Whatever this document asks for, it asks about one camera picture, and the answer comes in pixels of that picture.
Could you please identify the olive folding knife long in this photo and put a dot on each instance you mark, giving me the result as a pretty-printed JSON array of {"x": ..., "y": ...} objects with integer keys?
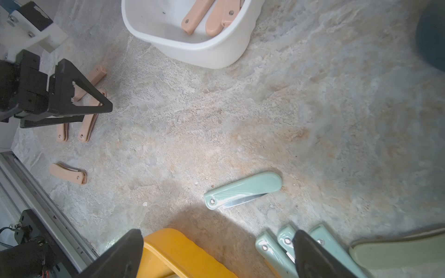
[{"x": 413, "y": 250}]

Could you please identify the pink folding knife front left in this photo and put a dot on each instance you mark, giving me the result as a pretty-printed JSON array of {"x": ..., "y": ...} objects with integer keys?
[{"x": 68, "y": 174}]

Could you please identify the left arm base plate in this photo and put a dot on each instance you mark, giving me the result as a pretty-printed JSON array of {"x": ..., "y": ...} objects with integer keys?
[{"x": 36, "y": 255}]

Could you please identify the yellow storage box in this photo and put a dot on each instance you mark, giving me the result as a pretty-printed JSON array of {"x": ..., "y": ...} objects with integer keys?
[{"x": 168, "y": 252}]

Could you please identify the mint folding knife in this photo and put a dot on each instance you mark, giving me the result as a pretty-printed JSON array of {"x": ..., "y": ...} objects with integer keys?
[
  {"x": 323, "y": 236},
  {"x": 244, "y": 190},
  {"x": 275, "y": 257},
  {"x": 285, "y": 238}
]

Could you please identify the white storage box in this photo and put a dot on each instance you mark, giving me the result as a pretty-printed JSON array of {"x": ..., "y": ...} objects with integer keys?
[{"x": 159, "y": 23}]

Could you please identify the mint folding knife centre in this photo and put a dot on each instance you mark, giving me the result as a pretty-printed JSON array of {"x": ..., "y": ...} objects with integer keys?
[{"x": 244, "y": 190}]

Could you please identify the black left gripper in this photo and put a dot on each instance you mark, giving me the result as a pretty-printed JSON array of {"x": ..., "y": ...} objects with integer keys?
[{"x": 24, "y": 88}]

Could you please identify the mint folding knife upper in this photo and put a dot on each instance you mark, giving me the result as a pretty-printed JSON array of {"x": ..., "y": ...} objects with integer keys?
[{"x": 323, "y": 236}]

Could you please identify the dark teal storage box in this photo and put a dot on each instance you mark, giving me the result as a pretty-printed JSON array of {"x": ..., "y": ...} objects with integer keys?
[{"x": 430, "y": 34}]

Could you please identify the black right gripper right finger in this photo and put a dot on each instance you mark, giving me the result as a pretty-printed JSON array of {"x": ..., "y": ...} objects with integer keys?
[{"x": 313, "y": 261}]

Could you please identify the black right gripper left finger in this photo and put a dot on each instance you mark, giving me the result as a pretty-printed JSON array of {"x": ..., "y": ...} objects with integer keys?
[{"x": 122, "y": 260}]

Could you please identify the pink folding knife upright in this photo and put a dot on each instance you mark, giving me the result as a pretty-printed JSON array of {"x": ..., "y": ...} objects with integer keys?
[{"x": 62, "y": 132}]

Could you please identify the mint folding knife middle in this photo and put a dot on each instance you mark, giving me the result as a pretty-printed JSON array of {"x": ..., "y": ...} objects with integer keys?
[{"x": 285, "y": 238}]

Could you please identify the pink folding knife left stack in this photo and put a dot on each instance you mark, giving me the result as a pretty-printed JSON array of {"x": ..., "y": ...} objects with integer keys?
[{"x": 89, "y": 120}]

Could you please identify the mint folding knife lower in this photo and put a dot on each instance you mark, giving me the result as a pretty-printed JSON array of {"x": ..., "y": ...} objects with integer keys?
[{"x": 275, "y": 257}]

